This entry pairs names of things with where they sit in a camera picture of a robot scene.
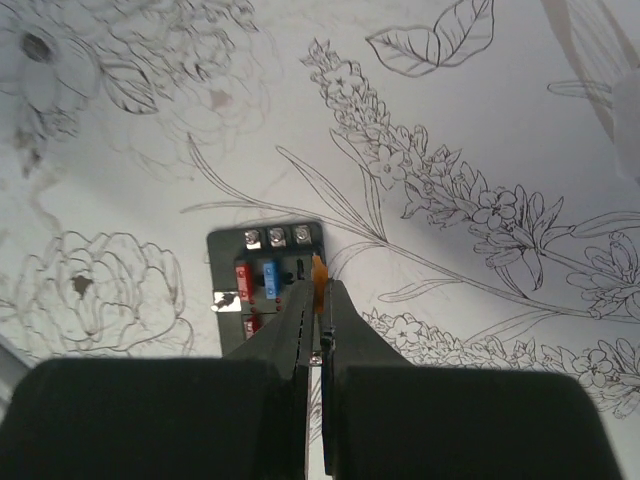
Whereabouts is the blue blade fuse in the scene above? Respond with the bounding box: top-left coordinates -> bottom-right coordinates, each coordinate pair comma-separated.
263,260 -> 280,300

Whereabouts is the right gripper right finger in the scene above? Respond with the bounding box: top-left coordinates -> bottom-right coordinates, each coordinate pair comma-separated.
319,280 -> 621,479

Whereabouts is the black fuse box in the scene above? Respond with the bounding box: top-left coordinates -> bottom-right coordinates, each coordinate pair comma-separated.
206,220 -> 325,356

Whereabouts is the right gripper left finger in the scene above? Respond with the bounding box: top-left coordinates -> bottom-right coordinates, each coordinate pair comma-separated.
1,281 -> 314,479

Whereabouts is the dark red blade fuse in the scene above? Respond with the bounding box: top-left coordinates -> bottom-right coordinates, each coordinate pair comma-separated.
243,315 -> 264,340

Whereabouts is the orange blade fuse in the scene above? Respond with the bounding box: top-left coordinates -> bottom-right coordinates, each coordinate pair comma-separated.
311,254 -> 329,314

